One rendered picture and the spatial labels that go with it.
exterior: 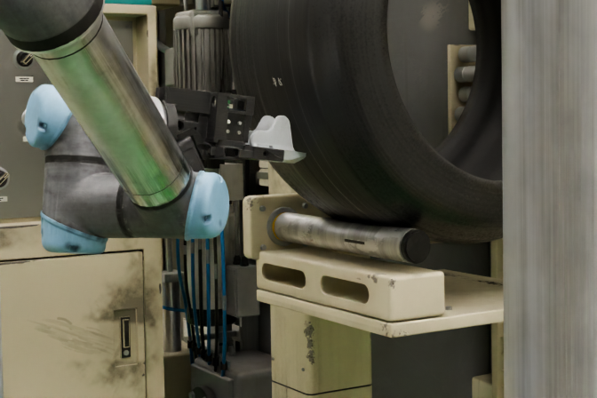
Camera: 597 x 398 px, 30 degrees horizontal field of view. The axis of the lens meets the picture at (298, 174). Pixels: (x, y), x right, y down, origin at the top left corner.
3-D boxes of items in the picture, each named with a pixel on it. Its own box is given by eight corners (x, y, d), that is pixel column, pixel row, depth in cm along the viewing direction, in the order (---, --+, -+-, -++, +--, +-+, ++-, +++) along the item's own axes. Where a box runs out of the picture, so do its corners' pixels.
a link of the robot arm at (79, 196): (113, 253, 123) (118, 154, 124) (24, 250, 126) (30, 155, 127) (145, 256, 130) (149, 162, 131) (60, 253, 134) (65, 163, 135)
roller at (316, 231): (296, 238, 175) (271, 242, 173) (293, 210, 175) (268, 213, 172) (433, 261, 145) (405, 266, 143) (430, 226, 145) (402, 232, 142)
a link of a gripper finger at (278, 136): (320, 119, 144) (257, 111, 139) (315, 164, 144) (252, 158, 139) (307, 119, 146) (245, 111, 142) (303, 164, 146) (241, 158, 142)
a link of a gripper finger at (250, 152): (290, 149, 140) (227, 143, 135) (289, 162, 140) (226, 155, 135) (271, 149, 144) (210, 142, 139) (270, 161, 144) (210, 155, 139)
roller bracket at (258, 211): (242, 258, 173) (241, 195, 172) (445, 240, 193) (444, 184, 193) (252, 260, 170) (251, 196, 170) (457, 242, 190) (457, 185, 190)
